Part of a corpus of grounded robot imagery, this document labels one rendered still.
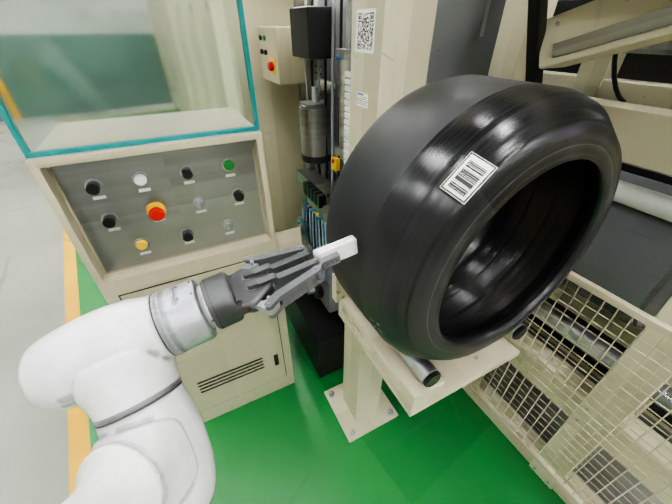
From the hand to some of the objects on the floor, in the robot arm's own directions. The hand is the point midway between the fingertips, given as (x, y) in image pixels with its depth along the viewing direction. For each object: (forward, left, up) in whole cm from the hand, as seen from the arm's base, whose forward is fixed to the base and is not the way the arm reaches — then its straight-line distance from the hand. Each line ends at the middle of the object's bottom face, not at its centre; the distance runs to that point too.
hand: (336, 252), depth 50 cm
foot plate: (+50, -5, -120) cm, 130 cm away
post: (+50, -5, -120) cm, 130 cm away
